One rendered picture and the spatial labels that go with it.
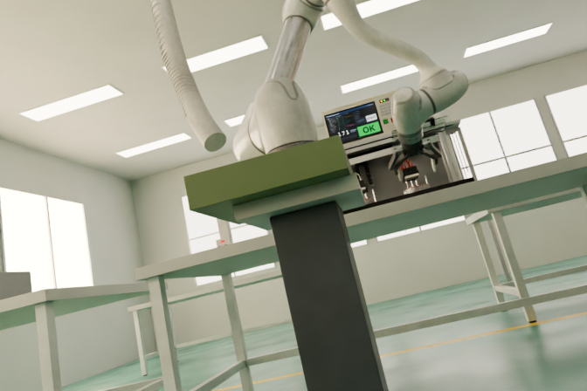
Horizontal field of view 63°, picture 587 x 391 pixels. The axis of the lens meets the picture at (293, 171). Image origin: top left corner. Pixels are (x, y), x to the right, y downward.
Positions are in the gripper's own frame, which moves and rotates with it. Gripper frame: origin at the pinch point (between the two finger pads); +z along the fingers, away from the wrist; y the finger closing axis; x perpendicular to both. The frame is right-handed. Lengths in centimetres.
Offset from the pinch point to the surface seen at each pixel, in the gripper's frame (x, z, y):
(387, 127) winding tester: 43.8, 14.5, -3.9
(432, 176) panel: 26.9, 38.3, 11.1
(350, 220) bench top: -13.0, 2.2, -29.5
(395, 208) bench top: -12.6, 2.1, -11.9
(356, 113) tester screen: 54, 9, -16
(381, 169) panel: 35.4, 33.3, -11.7
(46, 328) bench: -27, 4, -161
